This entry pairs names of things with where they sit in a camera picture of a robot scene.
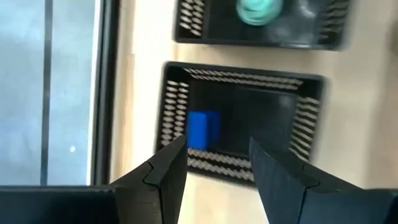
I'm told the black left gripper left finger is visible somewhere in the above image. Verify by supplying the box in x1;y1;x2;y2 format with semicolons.
108;134;190;224

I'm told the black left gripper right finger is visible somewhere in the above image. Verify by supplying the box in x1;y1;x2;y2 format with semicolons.
249;136;374;224

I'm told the blue plastic box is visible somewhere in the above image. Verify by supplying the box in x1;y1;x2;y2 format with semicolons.
186;110;222;152

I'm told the teal hourglass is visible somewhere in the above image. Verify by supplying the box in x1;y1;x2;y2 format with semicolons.
235;0;284;27

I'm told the black slotted plastic basket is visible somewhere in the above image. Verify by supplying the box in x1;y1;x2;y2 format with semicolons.
174;0;351;52
155;61;326;187

